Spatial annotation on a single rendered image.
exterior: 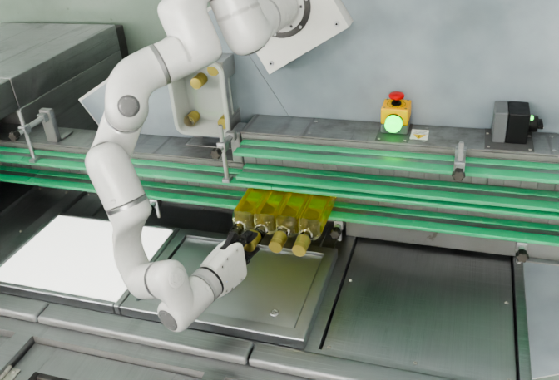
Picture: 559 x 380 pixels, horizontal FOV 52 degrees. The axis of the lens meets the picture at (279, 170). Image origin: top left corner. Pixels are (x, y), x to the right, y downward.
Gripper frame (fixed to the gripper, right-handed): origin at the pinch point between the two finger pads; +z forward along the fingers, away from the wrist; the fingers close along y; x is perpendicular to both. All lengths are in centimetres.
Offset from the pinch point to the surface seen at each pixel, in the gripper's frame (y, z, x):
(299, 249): -0.8, 4.5, -11.1
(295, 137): 13.9, 29.8, 3.9
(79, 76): 11, 49, 114
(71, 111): 0, 40, 112
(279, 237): 0.4, 5.0, -5.3
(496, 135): 15, 47, -43
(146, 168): 3.3, 13.7, 45.8
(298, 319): -14.2, -3.9, -14.8
